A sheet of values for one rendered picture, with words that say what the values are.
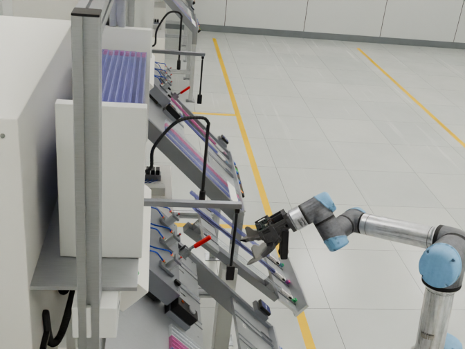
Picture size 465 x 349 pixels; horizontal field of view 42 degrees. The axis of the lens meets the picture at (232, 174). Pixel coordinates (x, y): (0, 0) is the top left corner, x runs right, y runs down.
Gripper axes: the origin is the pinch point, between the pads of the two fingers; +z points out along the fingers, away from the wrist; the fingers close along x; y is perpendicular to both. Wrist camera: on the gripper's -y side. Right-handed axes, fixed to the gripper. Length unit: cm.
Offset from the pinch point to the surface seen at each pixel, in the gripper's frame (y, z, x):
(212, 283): 5.3, 11.7, 13.6
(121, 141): 82, -7, 70
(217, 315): -24.1, 23.5, -7.8
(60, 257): 68, 17, 70
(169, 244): 37, 9, 33
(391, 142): -193, -114, -324
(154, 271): 41, 12, 48
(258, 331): -14.8, 6.7, 21.3
